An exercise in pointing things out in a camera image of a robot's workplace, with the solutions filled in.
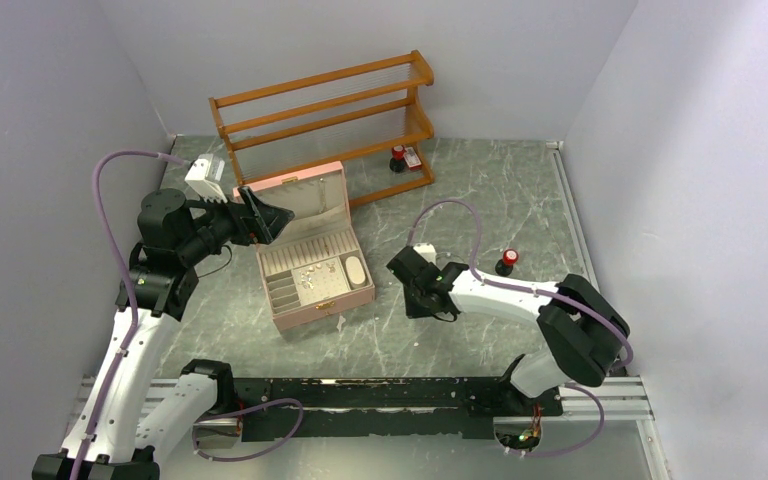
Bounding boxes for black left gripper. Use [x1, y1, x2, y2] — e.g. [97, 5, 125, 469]
[177, 184, 292, 264]

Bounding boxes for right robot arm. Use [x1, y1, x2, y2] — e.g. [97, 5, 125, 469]
[387, 246, 630, 414]

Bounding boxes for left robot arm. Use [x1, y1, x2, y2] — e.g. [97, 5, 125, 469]
[31, 187, 295, 479]

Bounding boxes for pink jewelry box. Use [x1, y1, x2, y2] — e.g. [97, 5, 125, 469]
[249, 161, 376, 332]

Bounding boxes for cream watch pillow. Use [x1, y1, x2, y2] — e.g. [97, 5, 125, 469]
[344, 255, 367, 289]

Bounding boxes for red black stamp on table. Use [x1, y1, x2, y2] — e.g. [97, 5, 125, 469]
[494, 248, 519, 277]

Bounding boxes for red white small box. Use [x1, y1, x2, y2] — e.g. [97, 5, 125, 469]
[403, 147, 422, 171]

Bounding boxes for red black stamp on shelf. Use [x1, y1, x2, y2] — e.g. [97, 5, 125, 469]
[389, 145, 406, 173]

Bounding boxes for wooden shelf rack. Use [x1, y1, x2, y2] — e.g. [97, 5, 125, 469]
[209, 50, 435, 206]

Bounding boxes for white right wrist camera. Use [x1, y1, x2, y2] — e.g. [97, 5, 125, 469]
[412, 243, 437, 264]

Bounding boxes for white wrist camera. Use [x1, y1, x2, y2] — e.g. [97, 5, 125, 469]
[412, 243, 437, 264]
[185, 154, 228, 203]

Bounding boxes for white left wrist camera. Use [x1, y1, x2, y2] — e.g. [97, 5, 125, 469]
[185, 154, 228, 203]

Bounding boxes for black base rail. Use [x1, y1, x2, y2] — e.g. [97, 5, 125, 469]
[235, 377, 654, 442]

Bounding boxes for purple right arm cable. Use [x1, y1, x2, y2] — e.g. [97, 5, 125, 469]
[407, 199, 635, 369]

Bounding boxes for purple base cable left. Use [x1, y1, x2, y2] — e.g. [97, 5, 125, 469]
[191, 398, 305, 464]

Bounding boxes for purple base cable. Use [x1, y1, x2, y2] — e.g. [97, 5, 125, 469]
[503, 384, 606, 460]
[191, 398, 305, 464]

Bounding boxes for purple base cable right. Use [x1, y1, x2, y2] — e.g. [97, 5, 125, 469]
[503, 384, 606, 460]

